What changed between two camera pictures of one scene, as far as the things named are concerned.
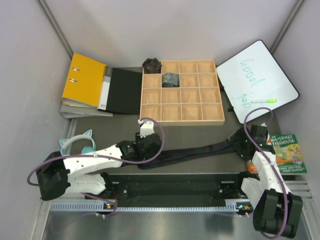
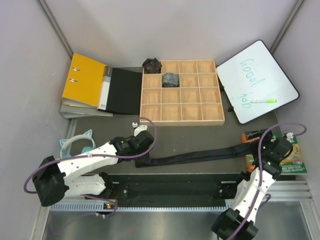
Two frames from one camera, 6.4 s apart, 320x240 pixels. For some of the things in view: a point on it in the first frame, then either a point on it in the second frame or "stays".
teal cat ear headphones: x=65 y=143 stays
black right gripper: x=241 y=132 -> x=250 y=135
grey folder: x=69 y=110 stays
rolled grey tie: x=170 y=80 stays
